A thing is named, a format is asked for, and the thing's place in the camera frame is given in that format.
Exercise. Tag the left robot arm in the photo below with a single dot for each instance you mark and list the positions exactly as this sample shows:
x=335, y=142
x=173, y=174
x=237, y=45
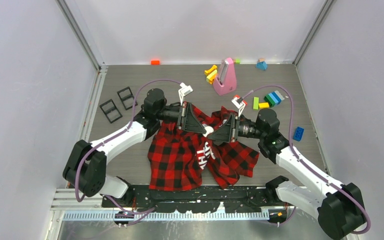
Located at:
x=86, y=168

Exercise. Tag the black display box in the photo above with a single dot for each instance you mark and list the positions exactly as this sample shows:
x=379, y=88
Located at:
x=127, y=98
x=110, y=111

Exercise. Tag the pink metronome box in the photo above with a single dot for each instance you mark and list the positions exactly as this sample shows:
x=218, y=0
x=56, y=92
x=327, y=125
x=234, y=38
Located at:
x=225, y=81

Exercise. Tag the blue lego brick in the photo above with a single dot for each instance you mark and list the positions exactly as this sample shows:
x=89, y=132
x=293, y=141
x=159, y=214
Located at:
x=298, y=134

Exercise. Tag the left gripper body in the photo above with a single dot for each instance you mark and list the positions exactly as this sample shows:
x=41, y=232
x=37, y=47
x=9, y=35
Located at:
x=181, y=116

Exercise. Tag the orange block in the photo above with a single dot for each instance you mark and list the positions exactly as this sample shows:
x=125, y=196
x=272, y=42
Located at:
x=155, y=62

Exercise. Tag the stacked colourful bricks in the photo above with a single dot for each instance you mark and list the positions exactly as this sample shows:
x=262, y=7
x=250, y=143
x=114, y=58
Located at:
x=274, y=98

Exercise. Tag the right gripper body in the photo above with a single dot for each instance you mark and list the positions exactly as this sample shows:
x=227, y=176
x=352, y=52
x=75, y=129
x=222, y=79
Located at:
x=235, y=131

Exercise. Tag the yellow toy blocks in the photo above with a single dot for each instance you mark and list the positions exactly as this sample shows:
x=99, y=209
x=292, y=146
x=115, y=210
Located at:
x=211, y=73

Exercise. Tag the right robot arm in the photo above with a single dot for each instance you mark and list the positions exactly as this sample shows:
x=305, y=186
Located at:
x=337, y=207

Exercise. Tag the green yellow small bricks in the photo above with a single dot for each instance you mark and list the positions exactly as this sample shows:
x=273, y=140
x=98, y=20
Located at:
x=257, y=105

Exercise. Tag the red black plaid shirt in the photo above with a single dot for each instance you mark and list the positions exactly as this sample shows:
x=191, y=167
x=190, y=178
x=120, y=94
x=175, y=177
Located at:
x=178, y=158

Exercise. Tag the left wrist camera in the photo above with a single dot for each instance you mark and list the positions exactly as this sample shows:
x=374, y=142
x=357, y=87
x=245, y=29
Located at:
x=184, y=91

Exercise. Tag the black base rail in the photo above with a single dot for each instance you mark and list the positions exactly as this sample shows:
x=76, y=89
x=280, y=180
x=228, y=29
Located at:
x=204, y=199

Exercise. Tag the blue wooden block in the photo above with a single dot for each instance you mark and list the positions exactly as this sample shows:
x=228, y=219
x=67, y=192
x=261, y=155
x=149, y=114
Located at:
x=261, y=64

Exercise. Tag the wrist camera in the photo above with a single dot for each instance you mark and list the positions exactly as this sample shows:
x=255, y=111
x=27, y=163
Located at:
x=240, y=104
x=184, y=91

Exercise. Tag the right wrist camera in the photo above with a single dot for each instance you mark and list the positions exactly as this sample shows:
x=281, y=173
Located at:
x=240, y=104

